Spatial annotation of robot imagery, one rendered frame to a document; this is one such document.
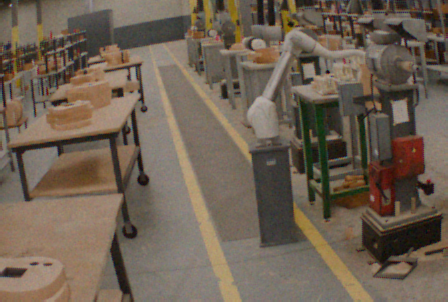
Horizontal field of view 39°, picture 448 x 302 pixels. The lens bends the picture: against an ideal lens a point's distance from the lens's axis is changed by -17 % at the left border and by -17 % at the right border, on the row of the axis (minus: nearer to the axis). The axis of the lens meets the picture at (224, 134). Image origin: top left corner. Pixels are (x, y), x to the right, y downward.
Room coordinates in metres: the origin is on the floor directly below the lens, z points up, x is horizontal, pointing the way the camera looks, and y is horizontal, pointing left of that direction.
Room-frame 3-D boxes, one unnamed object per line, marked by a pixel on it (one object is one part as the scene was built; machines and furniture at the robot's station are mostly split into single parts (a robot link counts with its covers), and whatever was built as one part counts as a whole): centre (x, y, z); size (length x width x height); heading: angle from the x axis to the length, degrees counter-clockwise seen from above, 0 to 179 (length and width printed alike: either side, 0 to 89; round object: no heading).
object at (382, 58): (4.31, -1.09, 1.25); 0.41 x 0.27 x 0.26; 5
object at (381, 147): (4.23, -0.95, 0.93); 0.15 x 0.10 x 0.55; 5
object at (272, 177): (4.97, -0.29, 0.35); 0.28 x 0.28 x 0.70; 88
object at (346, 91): (4.37, -0.85, 0.99); 0.24 x 0.21 x 0.26; 5
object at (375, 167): (4.23, -0.94, 0.49); 0.25 x 0.12 x 0.37; 5
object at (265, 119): (4.98, -0.28, 0.87); 0.18 x 0.16 x 0.22; 9
